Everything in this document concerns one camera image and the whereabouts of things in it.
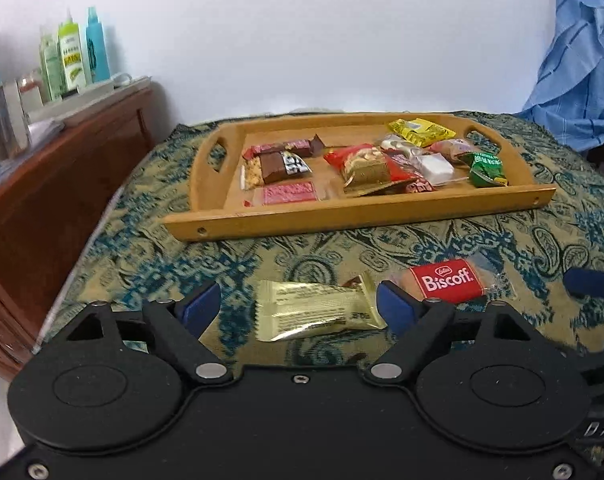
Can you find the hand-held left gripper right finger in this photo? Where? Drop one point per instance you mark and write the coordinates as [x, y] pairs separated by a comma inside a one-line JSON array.
[[396, 307]]

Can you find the yellow-green bottle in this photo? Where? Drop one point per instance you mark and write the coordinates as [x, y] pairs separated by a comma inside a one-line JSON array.
[[72, 60]]

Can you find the small brown candy wrapper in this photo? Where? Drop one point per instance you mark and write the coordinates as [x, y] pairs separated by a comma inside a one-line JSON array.
[[318, 145]]

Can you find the metal cup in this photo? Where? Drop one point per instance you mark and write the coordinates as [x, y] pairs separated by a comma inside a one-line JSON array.
[[2, 125]]

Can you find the yellow snack packet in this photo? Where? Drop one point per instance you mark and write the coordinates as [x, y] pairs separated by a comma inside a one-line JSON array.
[[421, 131]]

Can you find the red-lid jar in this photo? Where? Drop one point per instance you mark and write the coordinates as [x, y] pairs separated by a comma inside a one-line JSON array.
[[31, 92]]

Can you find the gold snack packet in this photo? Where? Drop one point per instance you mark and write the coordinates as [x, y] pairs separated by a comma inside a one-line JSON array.
[[317, 307]]

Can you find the blue striped cloth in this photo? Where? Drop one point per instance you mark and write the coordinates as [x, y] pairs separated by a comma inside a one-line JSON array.
[[586, 60]]

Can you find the green snack packet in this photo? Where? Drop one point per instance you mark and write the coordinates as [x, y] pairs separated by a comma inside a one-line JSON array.
[[486, 170]]

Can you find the patterned blanket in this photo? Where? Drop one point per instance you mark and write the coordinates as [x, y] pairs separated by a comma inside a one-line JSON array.
[[147, 240]]

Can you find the stack of papers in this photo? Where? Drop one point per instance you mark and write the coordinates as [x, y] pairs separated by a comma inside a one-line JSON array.
[[44, 129]]

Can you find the wooden tray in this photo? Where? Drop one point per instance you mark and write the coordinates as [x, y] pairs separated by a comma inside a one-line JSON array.
[[302, 212]]

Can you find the brown chocolate bar packet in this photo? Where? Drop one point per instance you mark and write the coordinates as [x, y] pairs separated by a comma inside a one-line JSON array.
[[284, 166]]

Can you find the clear peanut packet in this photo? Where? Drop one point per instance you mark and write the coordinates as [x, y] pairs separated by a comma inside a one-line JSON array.
[[252, 174]]

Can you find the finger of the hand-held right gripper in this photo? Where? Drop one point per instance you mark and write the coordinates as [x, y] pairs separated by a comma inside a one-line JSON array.
[[594, 282]]

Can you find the teal spray bottle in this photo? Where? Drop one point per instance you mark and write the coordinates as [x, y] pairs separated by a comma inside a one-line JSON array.
[[98, 50]]

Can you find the white snack packet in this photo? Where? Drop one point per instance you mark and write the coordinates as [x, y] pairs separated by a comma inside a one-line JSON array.
[[434, 169]]

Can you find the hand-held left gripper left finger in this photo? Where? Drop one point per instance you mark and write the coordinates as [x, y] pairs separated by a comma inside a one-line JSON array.
[[202, 307]]

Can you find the pale green bottle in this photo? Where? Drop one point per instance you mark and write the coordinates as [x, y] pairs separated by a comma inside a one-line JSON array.
[[50, 72]]

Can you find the red mixed nut packet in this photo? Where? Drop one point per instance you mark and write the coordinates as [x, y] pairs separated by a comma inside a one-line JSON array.
[[376, 167]]

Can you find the red chocolate bar packet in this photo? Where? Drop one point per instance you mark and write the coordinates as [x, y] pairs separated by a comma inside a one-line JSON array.
[[277, 148]]

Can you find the pink wafer packet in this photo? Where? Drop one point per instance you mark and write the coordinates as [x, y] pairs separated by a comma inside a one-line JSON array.
[[289, 193]]

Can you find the pink clear snack packet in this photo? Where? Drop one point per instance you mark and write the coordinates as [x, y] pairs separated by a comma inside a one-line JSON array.
[[454, 148]]

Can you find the wooden cabinet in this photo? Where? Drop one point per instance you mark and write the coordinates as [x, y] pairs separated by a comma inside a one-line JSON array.
[[57, 200]]

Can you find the clear nut packet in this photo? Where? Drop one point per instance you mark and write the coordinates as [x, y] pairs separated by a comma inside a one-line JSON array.
[[399, 145]]

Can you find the red biscuit packet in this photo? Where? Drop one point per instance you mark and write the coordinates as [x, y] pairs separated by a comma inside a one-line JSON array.
[[446, 280]]

